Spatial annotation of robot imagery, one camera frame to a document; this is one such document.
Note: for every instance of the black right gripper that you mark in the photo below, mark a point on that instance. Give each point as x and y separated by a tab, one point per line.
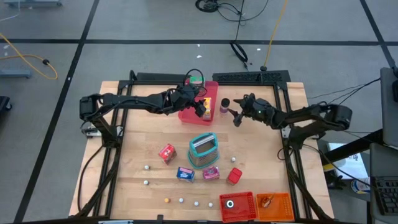
259	109

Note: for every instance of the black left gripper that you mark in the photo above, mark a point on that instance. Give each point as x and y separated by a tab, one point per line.
183	96

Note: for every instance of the spice jar with black cap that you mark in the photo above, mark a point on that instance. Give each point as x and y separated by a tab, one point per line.
224	104

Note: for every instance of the yellow Corn Pops cereal box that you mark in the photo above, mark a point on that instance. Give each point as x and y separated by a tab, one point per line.
207	109

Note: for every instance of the red Froot Loops cereal box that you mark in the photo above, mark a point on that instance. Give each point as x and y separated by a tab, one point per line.
168	153

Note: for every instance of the teal metal box grater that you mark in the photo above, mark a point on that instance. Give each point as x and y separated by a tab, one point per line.
202	160

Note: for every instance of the red paprika tin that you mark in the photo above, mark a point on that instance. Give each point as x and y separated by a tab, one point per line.
234	176

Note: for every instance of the purple Raisin Bran cereal box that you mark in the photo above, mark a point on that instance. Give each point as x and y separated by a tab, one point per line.
211	173

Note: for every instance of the blue Frosted Flakes cereal box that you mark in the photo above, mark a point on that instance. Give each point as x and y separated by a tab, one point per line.
185	174

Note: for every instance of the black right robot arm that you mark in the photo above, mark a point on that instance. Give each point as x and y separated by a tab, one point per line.
298	116

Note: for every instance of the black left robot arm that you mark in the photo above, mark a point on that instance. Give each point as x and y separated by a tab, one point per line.
130	101

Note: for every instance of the green lid container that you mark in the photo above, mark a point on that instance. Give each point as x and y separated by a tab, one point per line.
197	81

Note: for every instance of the red plastic tray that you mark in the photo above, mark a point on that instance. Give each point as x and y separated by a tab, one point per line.
189	116

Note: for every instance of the perforated black panel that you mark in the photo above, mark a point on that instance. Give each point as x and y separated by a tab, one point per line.
248	76

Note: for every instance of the plain black panel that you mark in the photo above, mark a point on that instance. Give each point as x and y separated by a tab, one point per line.
155	76

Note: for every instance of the white bottle with black nozzle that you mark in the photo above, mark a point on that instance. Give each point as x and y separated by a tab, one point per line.
229	204

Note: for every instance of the small brown orange item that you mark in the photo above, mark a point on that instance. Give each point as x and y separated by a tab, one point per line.
266	201

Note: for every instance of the orange cap dropper bottle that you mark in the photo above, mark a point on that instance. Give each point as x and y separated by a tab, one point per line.
167	200

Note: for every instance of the orange mesh basket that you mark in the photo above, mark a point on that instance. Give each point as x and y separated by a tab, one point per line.
283	210

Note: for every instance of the black desk leg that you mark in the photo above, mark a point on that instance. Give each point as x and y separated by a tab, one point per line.
354	146

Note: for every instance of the white paper sheet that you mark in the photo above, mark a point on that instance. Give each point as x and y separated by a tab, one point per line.
348	165

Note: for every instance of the white bar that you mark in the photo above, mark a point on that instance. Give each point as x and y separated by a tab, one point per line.
116	222

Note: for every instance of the white cup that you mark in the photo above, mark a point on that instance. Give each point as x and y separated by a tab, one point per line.
360	186

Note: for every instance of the gray desk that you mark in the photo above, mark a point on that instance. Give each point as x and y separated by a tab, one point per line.
390	109

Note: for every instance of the gray cart base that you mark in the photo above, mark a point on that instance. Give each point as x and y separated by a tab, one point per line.
31	3
15	73

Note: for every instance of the black keyboard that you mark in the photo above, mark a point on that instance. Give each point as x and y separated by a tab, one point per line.
387	194

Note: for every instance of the black caster wheel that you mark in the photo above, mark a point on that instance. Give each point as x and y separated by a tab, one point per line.
4	104

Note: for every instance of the black aluminium table frame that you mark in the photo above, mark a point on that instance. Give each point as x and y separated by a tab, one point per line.
248	84

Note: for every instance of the silver metal bracket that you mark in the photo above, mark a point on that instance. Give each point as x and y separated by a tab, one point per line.
285	132
91	132

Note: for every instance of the black frame clamp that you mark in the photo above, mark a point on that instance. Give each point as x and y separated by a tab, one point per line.
160	218

